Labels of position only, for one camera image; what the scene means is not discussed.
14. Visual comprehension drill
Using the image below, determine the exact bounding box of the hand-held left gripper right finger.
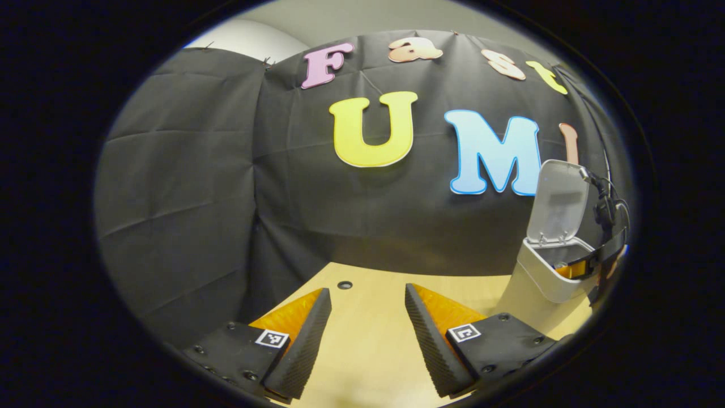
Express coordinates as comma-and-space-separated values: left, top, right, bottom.
404, 282, 560, 399

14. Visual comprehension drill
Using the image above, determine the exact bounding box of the black backdrop cloth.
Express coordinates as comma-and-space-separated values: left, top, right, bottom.
93, 29, 635, 349

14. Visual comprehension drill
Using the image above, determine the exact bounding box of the white desktop garbage bin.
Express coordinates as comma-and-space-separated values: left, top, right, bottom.
492, 159, 601, 336

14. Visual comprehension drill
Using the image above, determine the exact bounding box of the light wooden desktop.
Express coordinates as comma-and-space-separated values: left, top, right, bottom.
266, 262, 592, 408

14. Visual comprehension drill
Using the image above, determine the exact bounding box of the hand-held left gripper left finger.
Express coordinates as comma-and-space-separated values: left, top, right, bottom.
180, 287, 333, 405

